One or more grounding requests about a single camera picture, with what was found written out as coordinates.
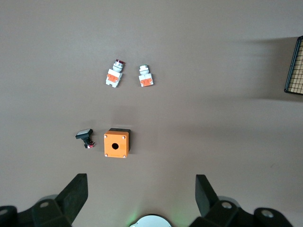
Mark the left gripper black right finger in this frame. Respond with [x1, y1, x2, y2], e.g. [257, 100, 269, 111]
[190, 174, 255, 227]

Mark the small orange grey connector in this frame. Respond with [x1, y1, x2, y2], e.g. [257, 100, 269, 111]
[138, 63, 155, 87]

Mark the black square white-top button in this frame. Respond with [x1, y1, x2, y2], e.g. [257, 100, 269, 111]
[75, 128, 97, 149]

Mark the black wire basket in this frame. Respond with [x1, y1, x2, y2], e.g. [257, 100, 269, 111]
[284, 35, 303, 96]

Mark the red push button switch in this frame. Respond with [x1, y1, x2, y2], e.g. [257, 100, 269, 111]
[105, 59, 126, 88]

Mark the brown table cover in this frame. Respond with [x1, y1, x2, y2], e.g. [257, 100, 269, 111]
[0, 0, 303, 227]

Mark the orange button enclosure box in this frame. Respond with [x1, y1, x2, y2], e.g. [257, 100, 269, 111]
[103, 128, 131, 159]

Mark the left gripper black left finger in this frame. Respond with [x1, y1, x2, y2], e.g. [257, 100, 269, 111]
[30, 174, 89, 227]

